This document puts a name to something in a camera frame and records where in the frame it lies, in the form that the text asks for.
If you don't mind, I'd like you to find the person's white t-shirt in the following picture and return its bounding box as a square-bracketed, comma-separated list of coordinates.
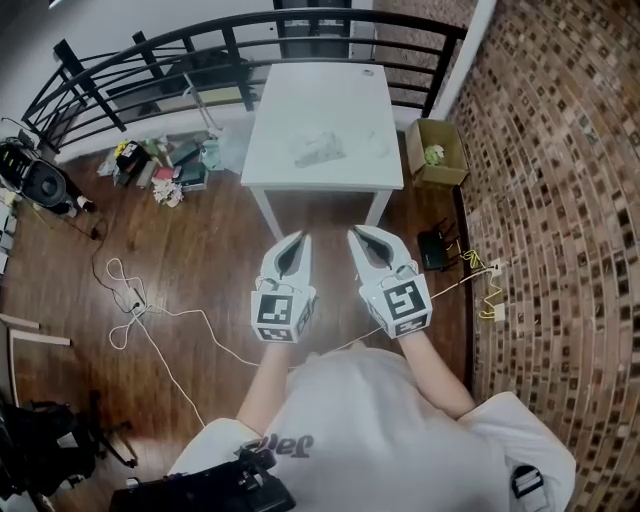
[167, 347, 577, 512]

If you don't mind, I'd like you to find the light wooden slat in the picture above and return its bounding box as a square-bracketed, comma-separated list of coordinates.
[0, 313, 73, 348]

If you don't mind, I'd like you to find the black chest-mounted device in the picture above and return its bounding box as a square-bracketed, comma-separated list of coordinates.
[108, 448, 297, 512]

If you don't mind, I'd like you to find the open cardboard box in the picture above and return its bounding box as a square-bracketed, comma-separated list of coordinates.
[403, 117, 471, 190]

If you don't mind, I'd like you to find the black metal railing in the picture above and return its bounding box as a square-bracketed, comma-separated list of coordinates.
[21, 6, 469, 154]

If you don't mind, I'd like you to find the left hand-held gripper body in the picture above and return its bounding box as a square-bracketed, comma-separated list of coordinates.
[250, 274, 320, 345]

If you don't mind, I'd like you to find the white cable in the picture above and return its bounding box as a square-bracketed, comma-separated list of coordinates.
[105, 257, 381, 429]

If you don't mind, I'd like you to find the person's right forearm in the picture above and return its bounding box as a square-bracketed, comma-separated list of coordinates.
[398, 331, 477, 422]

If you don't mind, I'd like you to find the black router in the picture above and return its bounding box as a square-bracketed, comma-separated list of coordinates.
[416, 218, 464, 274]

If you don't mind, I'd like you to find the yellow cable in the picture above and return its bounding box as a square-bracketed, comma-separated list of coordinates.
[429, 248, 507, 321]

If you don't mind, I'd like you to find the thin black cable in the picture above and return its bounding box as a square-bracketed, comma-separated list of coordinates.
[59, 212, 132, 314]

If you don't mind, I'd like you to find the white table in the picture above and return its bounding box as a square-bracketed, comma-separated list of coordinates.
[240, 61, 405, 242]

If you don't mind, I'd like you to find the pile of assorted items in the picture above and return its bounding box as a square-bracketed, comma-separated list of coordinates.
[96, 130, 247, 209]

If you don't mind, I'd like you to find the white metal frame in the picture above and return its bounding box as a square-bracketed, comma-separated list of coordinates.
[181, 71, 222, 140]

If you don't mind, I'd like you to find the person's left forearm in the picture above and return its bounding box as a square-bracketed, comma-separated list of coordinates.
[234, 341, 297, 437]

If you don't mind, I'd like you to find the black strap buckle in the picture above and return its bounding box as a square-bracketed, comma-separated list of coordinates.
[509, 464, 546, 500]

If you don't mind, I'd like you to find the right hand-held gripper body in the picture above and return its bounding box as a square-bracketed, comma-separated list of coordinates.
[358, 266, 434, 341]

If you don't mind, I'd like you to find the black tripod and bag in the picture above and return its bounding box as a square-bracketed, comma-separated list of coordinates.
[0, 390, 140, 512]

